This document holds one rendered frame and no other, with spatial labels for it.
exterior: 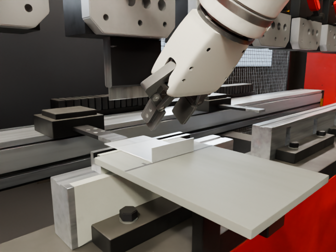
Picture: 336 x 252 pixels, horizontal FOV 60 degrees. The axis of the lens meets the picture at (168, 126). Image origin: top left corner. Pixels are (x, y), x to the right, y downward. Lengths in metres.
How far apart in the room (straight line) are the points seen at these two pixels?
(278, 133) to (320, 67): 1.77
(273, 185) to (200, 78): 0.15
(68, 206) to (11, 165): 0.26
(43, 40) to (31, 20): 0.59
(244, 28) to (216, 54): 0.04
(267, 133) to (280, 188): 0.48
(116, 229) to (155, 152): 0.12
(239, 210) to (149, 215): 0.21
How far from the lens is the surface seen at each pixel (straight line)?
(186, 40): 0.33
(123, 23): 0.43
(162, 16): 0.47
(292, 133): 0.94
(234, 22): 0.32
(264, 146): 0.84
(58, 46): 0.97
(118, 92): 0.47
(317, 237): 0.94
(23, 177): 0.69
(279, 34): 0.77
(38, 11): 0.37
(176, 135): 0.58
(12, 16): 0.37
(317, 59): 2.61
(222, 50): 0.34
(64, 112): 0.65
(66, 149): 0.71
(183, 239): 0.47
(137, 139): 0.53
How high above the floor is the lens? 1.14
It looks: 12 degrees down
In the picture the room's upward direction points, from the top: straight up
